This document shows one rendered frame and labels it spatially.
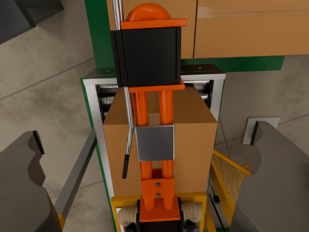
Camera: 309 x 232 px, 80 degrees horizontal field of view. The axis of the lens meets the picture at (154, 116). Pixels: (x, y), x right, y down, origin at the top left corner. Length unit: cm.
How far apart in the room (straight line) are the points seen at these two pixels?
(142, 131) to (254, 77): 157
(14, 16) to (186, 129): 72
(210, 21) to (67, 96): 127
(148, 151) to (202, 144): 43
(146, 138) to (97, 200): 227
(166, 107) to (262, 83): 161
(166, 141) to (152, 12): 18
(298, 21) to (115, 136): 98
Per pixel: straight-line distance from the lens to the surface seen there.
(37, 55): 174
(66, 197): 116
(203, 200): 63
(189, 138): 69
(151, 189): 37
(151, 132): 29
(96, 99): 102
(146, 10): 25
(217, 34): 101
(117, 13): 24
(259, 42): 110
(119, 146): 70
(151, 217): 42
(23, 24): 87
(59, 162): 223
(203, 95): 107
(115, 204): 62
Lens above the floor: 150
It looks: 61 degrees down
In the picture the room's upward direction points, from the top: 177 degrees clockwise
